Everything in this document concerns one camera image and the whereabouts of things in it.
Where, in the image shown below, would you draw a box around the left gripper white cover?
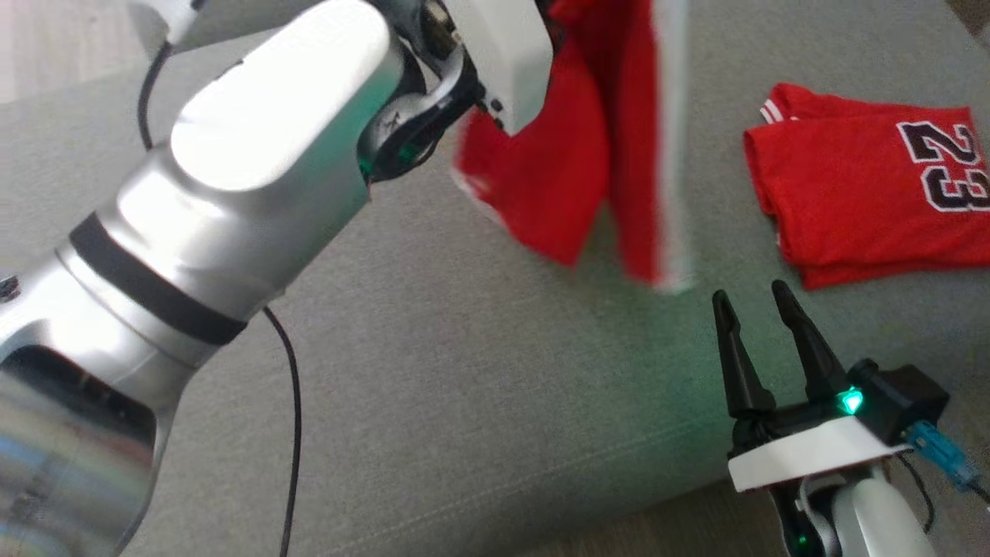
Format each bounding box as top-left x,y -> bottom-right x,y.
360,0 -> 556,185

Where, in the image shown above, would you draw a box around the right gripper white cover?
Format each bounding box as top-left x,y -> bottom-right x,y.
712,280 -> 915,494

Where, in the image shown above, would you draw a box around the red white mesh shorts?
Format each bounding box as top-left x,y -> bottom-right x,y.
450,0 -> 697,295

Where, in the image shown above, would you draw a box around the red white number 23 shirt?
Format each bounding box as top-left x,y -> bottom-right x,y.
742,81 -> 990,291

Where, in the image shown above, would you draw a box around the grey fabric sofa seat cushion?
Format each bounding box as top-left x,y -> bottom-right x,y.
0,0 -> 990,557

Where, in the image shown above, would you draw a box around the right black cable blue plug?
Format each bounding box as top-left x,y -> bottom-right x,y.
897,420 -> 990,535

